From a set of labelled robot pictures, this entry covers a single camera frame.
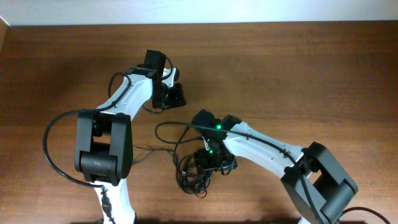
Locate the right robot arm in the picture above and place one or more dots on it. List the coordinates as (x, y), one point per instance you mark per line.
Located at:
(315, 181)

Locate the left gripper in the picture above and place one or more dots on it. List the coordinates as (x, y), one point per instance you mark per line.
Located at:
(178, 99)

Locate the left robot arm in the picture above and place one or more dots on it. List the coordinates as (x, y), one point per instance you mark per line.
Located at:
(104, 148)

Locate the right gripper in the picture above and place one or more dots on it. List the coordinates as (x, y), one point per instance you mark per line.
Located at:
(203, 161)

